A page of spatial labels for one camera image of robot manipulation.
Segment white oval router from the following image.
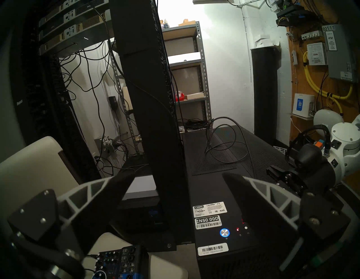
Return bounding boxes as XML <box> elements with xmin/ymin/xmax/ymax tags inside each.
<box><xmin>313</xmin><ymin>109</ymin><xmax>344</xmax><ymax>133</ymax></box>

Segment white patch panel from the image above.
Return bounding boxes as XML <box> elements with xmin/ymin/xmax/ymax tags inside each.
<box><xmin>301</xmin><ymin>30</ymin><xmax>324</xmax><ymax>41</ymax></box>

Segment beige folding chair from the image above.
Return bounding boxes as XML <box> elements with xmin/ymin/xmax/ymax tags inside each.
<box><xmin>0</xmin><ymin>136</ymin><xmax>189</xmax><ymax>279</ymax></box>

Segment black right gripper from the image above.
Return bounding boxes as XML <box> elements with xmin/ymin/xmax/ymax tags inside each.
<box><xmin>267</xmin><ymin>162</ymin><xmax>337</xmax><ymax>199</ymax></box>

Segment black blue audio mixer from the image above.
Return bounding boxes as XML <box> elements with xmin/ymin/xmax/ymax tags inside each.
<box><xmin>92</xmin><ymin>245</ymin><xmax>149</xmax><ymax>279</ymax></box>

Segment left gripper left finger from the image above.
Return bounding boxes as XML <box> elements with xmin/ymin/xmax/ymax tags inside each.
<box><xmin>7</xmin><ymin>172</ymin><xmax>136</xmax><ymax>255</ymax></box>

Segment tall black cylinder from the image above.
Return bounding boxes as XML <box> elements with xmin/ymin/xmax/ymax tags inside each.
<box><xmin>250</xmin><ymin>46</ymin><xmax>282</xmax><ymax>147</ymax></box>

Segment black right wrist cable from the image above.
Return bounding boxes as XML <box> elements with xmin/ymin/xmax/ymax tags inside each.
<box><xmin>285</xmin><ymin>124</ymin><xmax>332</xmax><ymax>164</ymax></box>

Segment white box with blue label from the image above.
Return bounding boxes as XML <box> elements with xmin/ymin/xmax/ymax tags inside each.
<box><xmin>292</xmin><ymin>93</ymin><xmax>316</xmax><ymax>118</ymax></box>

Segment grey braided USB cable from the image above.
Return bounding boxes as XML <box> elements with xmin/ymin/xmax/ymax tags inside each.
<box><xmin>205</xmin><ymin>117</ymin><xmax>257</xmax><ymax>180</ymax></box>

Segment black UPS with white lid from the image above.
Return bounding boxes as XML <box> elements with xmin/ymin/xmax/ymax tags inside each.
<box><xmin>118</xmin><ymin>169</ymin><xmax>169</xmax><ymax>234</ymax></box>

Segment tangle of black rack cables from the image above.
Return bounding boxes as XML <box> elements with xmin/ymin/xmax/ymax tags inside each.
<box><xmin>58</xmin><ymin>42</ymin><xmax>151</xmax><ymax>176</ymax></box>

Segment grey metal shelf unit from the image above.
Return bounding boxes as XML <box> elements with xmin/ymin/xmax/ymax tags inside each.
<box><xmin>162</xmin><ymin>21</ymin><xmax>213</xmax><ymax>132</ymax></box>

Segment gold mesh rack server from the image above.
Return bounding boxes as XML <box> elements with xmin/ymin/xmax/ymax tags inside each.
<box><xmin>39</xmin><ymin>0</ymin><xmax>83</xmax><ymax>27</ymax></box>
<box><xmin>39</xmin><ymin>13</ymin><xmax>113</xmax><ymax>55</ymax></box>

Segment black workstation tower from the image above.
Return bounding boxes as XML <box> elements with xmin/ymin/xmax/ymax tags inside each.
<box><xmin>182</xmin><ymin>125</ymin><xmax>360</xmax><ymax>279</ymax></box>

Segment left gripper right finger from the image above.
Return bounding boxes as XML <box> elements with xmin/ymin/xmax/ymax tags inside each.
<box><xmin>222</xmin><ymin>173</ymin><xmax>351</xmax><ymax>270</ymax></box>

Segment grey utility box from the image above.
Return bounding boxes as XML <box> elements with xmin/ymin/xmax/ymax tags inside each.
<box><xmin>322</xmin><ymin>24</ymin><xmax>358</xmax><ymax>82</ymax></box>

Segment small white boxes stack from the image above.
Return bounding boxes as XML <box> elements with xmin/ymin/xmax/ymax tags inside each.
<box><xmin>255</xmin><ymin>35</ymin><xmax>272</xmax><ymax>47</ymax></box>

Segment white printed paper label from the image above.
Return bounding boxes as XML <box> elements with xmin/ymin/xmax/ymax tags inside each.
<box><xmin>307</xmin><ymin>42</ymin><xmax>328</xmax><ymax>66</ymax></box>

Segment flat white box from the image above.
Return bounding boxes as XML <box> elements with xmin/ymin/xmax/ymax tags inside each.
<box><xmin>167</xmin><ymin>52</ymin><xmax>202</xmax><ymax>64</ymax></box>

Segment thick yellow cable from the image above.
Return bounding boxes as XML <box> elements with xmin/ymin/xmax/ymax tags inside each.
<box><xmin>303</xmin><ymin>51</ymin><xmax>353</xmax><ymax>116</ymax></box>

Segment grey wall conduit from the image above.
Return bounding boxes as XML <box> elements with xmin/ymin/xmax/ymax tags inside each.
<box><xmin>238</xmin><ymin>0</ymin><xmax>267</xmax><ymax>8</ymax></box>

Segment black network device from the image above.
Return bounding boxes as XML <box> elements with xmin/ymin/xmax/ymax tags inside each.
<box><xmin>276</xmin><ymin>4</ymin><xmax>307</xmax><ymax>27</ymax></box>

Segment black server rack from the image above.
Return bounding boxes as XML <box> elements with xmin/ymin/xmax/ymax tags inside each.
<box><xmin>11</xmin><ymin>0</ymin><xmax>196</xmax><ymax>253</ymax></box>

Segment black cable bundle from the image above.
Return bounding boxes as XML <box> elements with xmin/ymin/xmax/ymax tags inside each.
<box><xmin>179</xmin><ymin>119</ymin><xmax>210</xmax><ymax>131</ymax></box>

